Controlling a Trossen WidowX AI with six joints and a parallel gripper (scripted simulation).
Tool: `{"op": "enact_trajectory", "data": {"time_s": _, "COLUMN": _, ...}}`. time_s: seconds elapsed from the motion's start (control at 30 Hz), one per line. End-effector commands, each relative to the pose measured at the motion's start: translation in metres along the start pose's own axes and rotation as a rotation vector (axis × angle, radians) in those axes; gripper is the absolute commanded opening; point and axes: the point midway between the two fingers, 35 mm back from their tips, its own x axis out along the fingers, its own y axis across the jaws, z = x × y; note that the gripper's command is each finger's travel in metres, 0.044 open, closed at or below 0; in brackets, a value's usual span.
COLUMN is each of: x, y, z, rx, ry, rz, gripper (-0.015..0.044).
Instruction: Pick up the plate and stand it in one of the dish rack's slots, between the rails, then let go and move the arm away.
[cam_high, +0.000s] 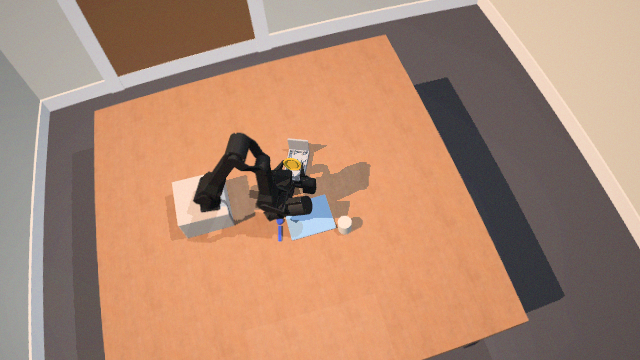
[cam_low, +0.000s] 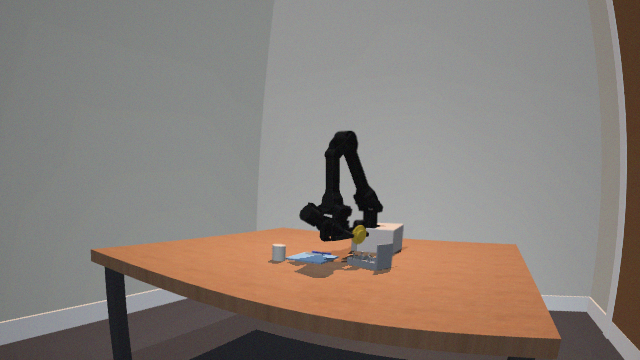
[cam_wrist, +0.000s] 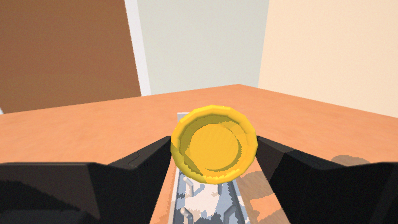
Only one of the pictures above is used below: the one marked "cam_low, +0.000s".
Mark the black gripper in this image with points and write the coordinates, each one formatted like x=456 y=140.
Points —
x=339 y=230

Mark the yellow round plate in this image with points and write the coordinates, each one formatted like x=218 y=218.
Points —
x=359 y=234

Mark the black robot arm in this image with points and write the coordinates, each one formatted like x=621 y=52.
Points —
x=343 y=143

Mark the light blue square mat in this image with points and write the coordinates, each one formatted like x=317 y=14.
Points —
x=314 y=258

